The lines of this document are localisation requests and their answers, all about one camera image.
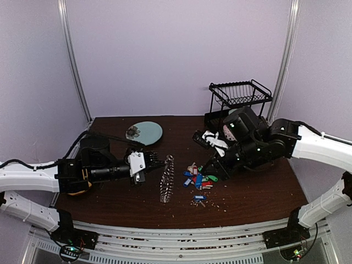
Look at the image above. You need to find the pile of tagged keys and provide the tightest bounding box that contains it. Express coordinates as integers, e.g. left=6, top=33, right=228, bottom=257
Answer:
left=183, top=162, right=218, bottom=190

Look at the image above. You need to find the silver chain of keyrings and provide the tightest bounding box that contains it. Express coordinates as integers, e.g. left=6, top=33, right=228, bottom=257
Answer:
left=159, top=154, right=175, bottom=204

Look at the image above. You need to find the blue tagged key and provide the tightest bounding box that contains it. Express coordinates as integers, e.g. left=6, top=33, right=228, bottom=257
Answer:
left=193, top=195, right=207, bottom=207

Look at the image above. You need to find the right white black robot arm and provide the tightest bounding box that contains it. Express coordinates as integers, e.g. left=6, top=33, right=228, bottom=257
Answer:
left=192, top=106, right=351, bottom=243

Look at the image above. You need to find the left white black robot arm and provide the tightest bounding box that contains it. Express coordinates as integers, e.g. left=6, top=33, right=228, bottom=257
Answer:
left=1, top=135, right=166, bottom=244

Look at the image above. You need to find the teal flower plate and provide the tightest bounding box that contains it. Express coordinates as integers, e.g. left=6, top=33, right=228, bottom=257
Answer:
left=125, top=121, right=163, bottom=146

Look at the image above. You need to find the pink patterned bowl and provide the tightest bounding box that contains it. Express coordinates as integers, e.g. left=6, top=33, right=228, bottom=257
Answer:
left=223, top=125, right=236, bottom=141

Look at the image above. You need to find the yellow dotted plate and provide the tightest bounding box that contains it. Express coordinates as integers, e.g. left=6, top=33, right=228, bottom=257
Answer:
left=68, top=182, right=92, bottom=196

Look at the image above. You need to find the light green bowl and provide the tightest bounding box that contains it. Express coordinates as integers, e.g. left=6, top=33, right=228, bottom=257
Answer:
left=228, top=109, right=237, bottom=115

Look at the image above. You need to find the left green led board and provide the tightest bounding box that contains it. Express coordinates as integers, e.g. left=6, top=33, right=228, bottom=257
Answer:
left=59, top=245, right=82, bottom=259

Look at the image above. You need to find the green led board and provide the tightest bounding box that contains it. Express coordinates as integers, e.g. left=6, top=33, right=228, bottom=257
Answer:
left=280, top=246, right=307, bottom=262
left=59, top=245, right=82, bottom=259

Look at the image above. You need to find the right green led board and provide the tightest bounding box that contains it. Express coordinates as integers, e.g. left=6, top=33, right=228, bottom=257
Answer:
left=280, top=246, right=307, bottom=262

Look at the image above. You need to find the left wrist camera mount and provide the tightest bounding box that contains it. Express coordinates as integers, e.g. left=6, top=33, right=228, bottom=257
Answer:
left=128, top=152, right=146, bottom=177

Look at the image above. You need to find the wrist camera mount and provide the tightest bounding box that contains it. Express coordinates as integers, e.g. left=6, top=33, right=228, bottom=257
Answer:
left=128, top=152, right=146, bottom=177
left=202, top=130, right=228, bottom=157

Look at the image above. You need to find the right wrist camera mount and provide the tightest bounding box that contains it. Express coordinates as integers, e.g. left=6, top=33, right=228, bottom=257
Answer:
left=202, top=130, right=228, bottom=157

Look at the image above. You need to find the black wire dish rack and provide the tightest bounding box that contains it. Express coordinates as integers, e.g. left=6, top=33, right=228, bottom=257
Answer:
left=204, top=79, right=273, bottom=130

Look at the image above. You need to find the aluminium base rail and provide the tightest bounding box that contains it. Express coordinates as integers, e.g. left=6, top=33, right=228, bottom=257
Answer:
left=21, top=217, right=339, bottom=264

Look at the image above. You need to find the right black cable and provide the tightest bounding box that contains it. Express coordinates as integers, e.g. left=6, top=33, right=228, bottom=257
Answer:
left=298, top=120, right=352, bottom=145

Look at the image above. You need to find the right aluminium frame post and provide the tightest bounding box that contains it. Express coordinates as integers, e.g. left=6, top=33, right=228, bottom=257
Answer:
left=267, top=0, right=301, bottom=123

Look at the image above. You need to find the aluminium frame post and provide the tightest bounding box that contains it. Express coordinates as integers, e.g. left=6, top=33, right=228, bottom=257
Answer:
left=57, top=0, right=92, bottom=123
left=267, top=0, right=301, bottom=123

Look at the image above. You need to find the left aluminium frame post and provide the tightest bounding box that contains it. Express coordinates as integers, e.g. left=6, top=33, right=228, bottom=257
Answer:
left=57, top=0, right=92, bottom=123

